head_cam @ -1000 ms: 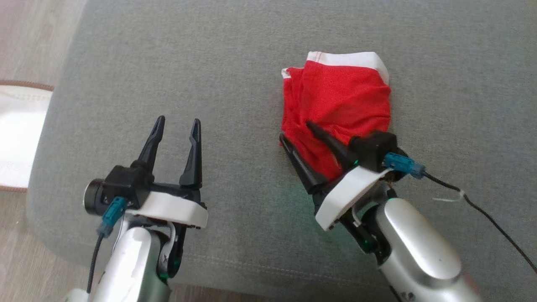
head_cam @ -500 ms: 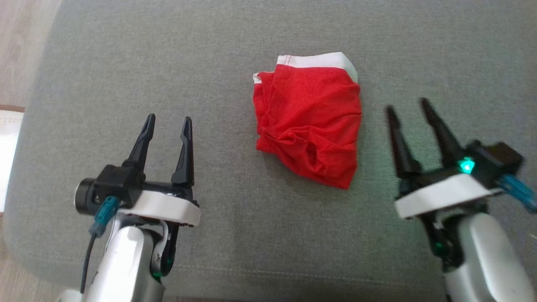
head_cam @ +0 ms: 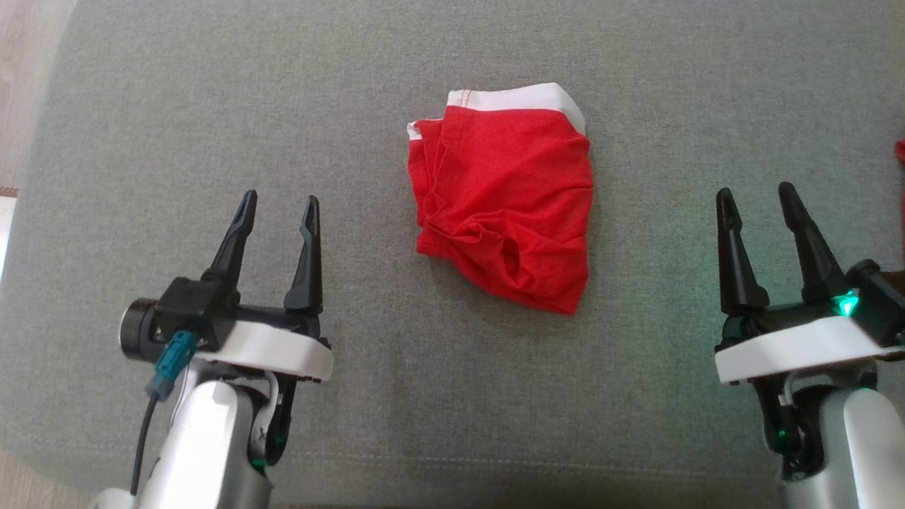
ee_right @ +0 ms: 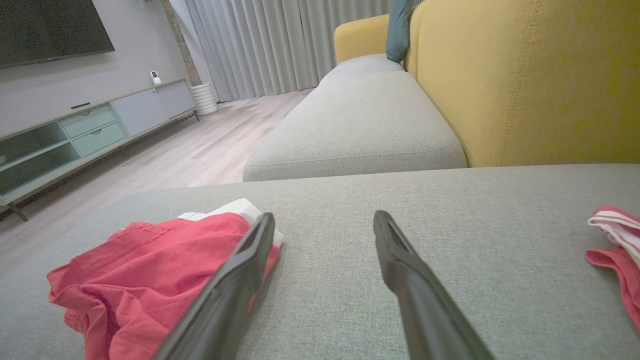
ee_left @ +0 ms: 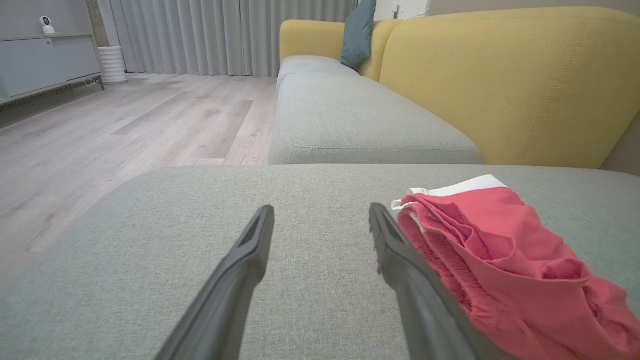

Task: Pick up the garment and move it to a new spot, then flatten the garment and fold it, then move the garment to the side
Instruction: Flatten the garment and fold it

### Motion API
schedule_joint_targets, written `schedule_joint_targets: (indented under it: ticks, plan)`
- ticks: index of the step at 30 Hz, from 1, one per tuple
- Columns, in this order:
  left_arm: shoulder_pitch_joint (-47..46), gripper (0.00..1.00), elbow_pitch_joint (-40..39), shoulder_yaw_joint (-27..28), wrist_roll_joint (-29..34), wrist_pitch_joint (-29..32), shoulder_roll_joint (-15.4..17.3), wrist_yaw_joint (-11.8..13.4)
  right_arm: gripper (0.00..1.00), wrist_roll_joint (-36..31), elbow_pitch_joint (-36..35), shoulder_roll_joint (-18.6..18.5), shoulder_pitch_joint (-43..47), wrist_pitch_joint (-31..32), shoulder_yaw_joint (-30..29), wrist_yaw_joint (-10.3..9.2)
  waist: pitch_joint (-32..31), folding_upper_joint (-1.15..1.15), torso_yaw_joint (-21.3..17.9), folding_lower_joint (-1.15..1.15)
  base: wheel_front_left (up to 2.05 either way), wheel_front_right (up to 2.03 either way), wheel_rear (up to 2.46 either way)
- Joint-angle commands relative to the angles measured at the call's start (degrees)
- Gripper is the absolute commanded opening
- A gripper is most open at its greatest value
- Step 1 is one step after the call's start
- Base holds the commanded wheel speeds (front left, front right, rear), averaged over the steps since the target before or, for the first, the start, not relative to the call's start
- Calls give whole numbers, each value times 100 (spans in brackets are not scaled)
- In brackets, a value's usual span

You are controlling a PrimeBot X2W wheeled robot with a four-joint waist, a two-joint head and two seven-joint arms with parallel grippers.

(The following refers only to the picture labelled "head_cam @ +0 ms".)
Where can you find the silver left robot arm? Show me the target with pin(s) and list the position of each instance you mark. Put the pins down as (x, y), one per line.
(205, 445)

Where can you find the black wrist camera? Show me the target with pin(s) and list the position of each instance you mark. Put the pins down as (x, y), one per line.
(880, 297)
(194, 311)

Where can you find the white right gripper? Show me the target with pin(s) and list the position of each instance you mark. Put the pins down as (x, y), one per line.
(799, 350)

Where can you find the grey sofa seat cushion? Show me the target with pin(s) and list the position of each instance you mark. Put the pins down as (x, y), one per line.
(452, 396)

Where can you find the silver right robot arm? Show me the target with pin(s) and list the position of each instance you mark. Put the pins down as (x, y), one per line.
(859, 452)

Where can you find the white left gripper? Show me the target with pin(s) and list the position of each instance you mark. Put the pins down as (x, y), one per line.
(272, 350)

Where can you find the red shorts white waistband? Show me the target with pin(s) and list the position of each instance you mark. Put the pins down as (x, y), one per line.
(509, 205)

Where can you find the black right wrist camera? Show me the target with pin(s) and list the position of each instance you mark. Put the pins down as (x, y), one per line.
(880, 297)

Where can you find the red jersey shirt white sleeves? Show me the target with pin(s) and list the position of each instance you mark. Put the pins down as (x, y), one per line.
(901, 150)

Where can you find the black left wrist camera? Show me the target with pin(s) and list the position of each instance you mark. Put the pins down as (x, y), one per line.
(194, 311)

